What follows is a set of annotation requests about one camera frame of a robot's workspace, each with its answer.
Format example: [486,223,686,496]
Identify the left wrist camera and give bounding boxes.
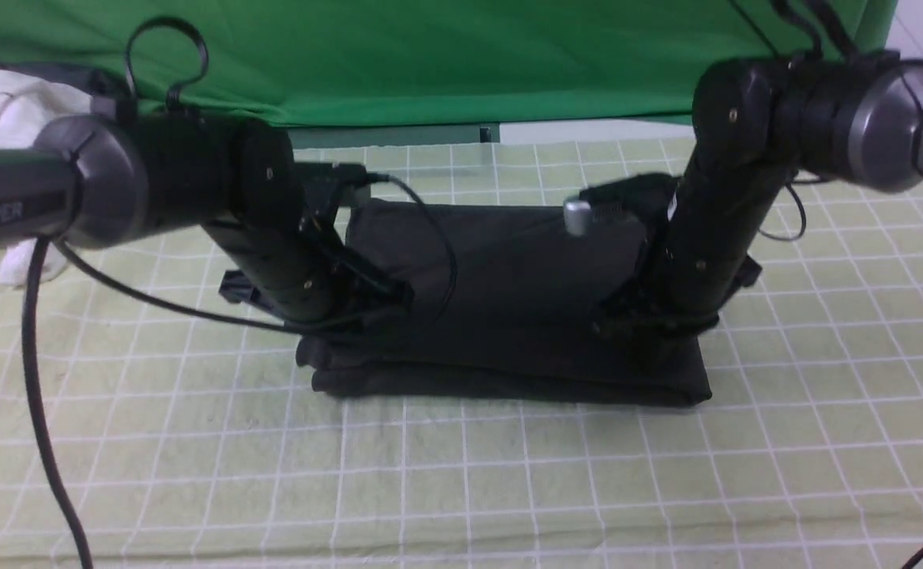
[292,162,371,210]

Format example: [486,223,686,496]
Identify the green backdrop cloth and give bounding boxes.
[0,1,767,127]

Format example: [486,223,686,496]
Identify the green checkered table mat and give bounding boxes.
[36,183,923,568]

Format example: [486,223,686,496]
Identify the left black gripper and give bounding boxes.
[202,219,414,333]

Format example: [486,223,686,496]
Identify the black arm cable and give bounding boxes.
[22,17,459,569]
[730,0,923,569]

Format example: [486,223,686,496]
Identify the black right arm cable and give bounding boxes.
[730,0,923,569]

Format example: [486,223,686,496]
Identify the dark green metal rail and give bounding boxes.
[287,122,501,150]

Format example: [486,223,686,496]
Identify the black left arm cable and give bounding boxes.
[22,17,459,569]

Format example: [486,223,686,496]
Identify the crumpled white shirt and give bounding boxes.
[0,70,99,287]

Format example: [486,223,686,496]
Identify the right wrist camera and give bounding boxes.
[563,172,679,237]

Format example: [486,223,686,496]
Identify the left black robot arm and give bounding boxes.
[0,111,413,333]

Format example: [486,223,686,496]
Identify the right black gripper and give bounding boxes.
[593,156,793,360]

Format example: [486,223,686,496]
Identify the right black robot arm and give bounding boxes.
[565,51,923,361]

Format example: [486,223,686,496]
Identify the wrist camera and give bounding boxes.
[292,162,371,210]
[563,172,679,237]

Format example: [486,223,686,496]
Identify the dark gray long-sleeved shirt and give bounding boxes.
[296,199,712,408]

